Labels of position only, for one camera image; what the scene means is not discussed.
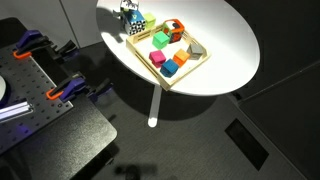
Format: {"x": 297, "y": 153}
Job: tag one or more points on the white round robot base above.
{"x": 2, "y": 87}

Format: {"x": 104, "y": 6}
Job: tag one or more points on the blue block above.
{"x": 169, "y": 68}

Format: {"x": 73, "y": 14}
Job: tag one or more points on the pink block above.
{"x": 157, "y": 58}

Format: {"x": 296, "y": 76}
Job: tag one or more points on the orange block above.
{"x": 181, "y": 57}

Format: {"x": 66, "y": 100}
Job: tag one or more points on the grey block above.
{"x": 195, "y": 51}

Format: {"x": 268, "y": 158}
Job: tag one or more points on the lime green block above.
{"x": 150, "y": 20}

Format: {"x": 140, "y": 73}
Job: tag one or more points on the light wooden tray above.
{"x": 167, "y": 85}

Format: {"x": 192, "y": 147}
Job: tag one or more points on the white table leg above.
{"x": 155, "y": 105}

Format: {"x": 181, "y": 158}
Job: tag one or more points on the orange black hollow cube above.
{"x": 178, "y": 26}

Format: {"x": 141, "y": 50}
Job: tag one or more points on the black white patterned cube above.
{"x": 135, "y": 23}

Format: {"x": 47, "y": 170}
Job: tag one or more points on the small black white patterned object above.
{"x": 128, "y": 4}

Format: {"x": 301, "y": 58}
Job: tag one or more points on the black cart top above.
{"x": 73, "y": 133}

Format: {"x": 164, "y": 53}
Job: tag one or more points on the dark floor vent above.
{"x": 246, "y": 144}

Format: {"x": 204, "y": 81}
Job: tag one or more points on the black perforated breadboard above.
{"x": 30, "y": 86}

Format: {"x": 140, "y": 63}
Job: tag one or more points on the aluminium extrusion bar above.
{"x": 15, "y": 110}

